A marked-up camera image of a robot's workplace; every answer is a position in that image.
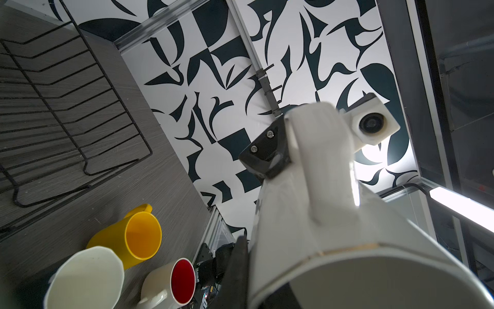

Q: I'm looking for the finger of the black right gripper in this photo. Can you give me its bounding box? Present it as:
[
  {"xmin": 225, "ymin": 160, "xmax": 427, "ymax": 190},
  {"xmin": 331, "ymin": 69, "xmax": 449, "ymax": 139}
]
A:
[{"xmin": 239, "ymin": 117, "xmax": 291, "ymax": 180}]

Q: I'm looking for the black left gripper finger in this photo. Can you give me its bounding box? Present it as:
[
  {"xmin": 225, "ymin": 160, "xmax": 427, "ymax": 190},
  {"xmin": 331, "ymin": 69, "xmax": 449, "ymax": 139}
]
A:
[{"xmin": 210, "ymin": 236, "xmax": 249, "ymax": 308}]

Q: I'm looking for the white faceted mug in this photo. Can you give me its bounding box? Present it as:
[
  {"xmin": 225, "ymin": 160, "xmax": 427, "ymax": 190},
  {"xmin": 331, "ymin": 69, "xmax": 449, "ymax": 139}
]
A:
[{"xmin": 247, "ymin": 102, "xmax": 493, "ymax": 308}]

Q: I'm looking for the white mug red inside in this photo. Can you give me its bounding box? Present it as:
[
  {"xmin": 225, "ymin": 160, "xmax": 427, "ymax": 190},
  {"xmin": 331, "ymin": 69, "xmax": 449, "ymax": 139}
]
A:
[{"xmin": 136, "ymin": 257, "xmax": 196, "ymax": 308}]

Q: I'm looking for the yellow mug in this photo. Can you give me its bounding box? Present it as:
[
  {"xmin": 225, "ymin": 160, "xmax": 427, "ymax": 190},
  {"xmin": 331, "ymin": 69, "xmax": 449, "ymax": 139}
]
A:
[{"xmin": 87, "ymin": 204, "xmax": 162, "ymax": 270}]

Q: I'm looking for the dark green mug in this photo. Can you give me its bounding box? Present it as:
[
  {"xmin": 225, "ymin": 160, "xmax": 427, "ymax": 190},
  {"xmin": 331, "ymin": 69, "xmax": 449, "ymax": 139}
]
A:
[{"xmin": 43, "ymin": 246, "xmax": 125, "ymax": 308}]

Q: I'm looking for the wall hook rail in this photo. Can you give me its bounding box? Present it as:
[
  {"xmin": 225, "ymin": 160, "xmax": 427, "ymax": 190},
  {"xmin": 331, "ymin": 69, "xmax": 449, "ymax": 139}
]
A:
[{"xmin": 256, "ymin": 68, "xmax": 282, "ymax": 118}]

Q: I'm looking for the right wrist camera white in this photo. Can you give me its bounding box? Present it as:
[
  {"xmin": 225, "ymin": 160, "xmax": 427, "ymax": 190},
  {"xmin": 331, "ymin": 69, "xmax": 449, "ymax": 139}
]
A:
[{"xmin": 339, "ymin": 93, "xmax": 401, "ymax": 153}]

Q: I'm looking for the black wire dish rack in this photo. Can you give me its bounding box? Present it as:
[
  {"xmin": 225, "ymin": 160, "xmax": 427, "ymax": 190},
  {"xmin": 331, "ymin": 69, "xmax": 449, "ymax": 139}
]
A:
[{"xmin": 1, "ymin": 1, "xmax": 153, "ymax": 209}]

